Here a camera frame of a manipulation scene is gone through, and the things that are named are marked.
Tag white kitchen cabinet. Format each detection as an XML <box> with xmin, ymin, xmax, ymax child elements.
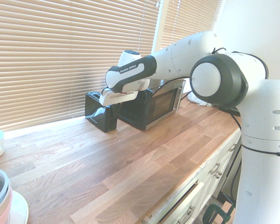
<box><xmin>140</xmin><ymin>127</ymin><xmax>243</xmax><ymax>224</ymax></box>

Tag thick black power cable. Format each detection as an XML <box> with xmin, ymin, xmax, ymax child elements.
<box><xmin>218</xmin><ymin>106</ymin><xmax>243</xmax><ymax>204</ymax></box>

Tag black slot toaster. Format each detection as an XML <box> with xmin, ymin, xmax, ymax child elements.
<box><xmin>84</xmin><ymin>91</ymin><xmax>119</xmax><ymax>133</ymax></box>

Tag white open drawer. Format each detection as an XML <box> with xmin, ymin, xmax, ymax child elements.
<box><xmin>141</xmin><ymin>180</ymin><xmax>205</xmax><ymax>224</ymax></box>

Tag wide beige window blind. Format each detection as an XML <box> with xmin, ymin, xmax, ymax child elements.
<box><xmin>0</xmin><ymin>0</ymin><xmax>161</xmax><ymax>133</ymax></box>

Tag narrow beige window blind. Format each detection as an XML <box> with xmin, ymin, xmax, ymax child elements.
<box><xmin>158</xmin><ymin>0</ymin><xmax>225</xmax><ymax>51</ymax></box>

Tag white cloth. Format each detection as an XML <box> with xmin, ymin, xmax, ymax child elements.
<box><xmin>187</xmin><ymin>89</ymin><xmax>216</xmax><ymax>107</ymax></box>

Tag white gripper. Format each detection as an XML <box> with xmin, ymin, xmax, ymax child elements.
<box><xmin>98</xmin><ymin>90</ymin><xmax>139</xmax><ymax>119</ymax></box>

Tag green clamp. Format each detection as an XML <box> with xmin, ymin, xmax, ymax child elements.
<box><xmin>203</xmin><ymin>202</ymin><xmax>236</xmax><ymax>224</ymax></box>

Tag white plate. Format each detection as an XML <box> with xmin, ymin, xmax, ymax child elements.
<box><xmin>7</xmin><ymin>189</ymin><xmax>29</xmax><ymax>224</ymax></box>

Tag black and steel microwave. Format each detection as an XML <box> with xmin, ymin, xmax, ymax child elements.
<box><xmin>117</xmin><ymin>78</ymin><xmax>186</xmax><ymax>132</ymax></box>

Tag pink bowl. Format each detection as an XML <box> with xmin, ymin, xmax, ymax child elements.
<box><xmin>0</xmin><ymin>185</ymin><xmax>14</xmax><ymax>224</ymax></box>

